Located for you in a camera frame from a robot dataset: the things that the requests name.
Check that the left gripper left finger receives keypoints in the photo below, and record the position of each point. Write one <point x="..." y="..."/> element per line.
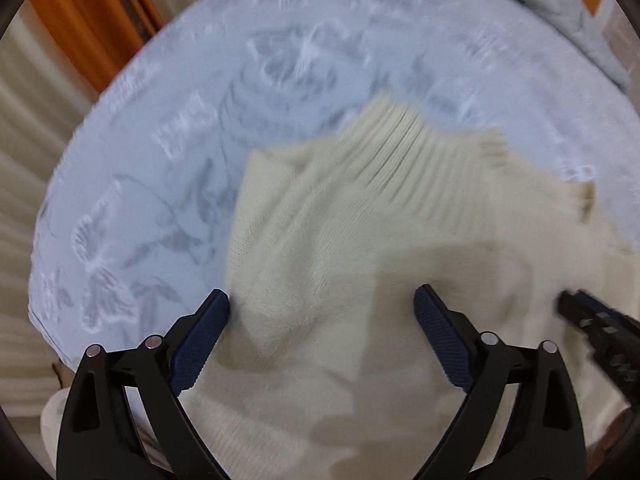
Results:
<point x="123" y="418"/>

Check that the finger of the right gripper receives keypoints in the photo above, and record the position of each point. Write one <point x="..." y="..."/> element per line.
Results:
<point x="613" y="338"/>

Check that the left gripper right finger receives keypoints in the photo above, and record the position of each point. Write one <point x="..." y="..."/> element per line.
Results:
<point x="519" y="418"/>

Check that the cream knit sweater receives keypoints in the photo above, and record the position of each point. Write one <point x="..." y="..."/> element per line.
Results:
<point x="323" y="371"/>

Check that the person's right hand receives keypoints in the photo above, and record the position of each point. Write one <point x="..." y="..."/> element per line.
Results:
<point x="612" y="437"/>

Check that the beige fluffy garment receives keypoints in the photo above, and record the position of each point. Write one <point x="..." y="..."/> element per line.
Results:
<point x="51" y="422"/>

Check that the light blue butterfly bedspread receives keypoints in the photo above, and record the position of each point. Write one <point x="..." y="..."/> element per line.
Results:
<point x="134" y="228"/>

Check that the cream curtain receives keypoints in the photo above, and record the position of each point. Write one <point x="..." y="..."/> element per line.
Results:
<point x="43" y="100"/>

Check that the orange curtain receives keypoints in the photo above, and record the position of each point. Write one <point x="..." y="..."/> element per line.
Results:
<point x="99" y="37"/>

